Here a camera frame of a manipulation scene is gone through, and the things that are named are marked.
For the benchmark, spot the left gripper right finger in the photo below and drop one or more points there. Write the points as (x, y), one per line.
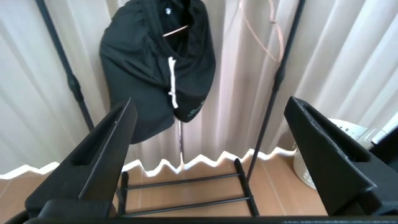
(339, 183)

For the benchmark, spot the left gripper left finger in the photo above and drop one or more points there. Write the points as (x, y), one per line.
(62, 193)

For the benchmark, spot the black shorts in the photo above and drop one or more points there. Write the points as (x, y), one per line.
(136, 77)

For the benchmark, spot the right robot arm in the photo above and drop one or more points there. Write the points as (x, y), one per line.
(388, 152)

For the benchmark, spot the white laundry basket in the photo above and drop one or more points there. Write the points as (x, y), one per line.
(348, 126)

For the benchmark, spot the black clothes rack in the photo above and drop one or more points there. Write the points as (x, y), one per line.
(278, 77)

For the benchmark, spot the beige curtain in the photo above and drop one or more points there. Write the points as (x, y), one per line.
(342, 62)

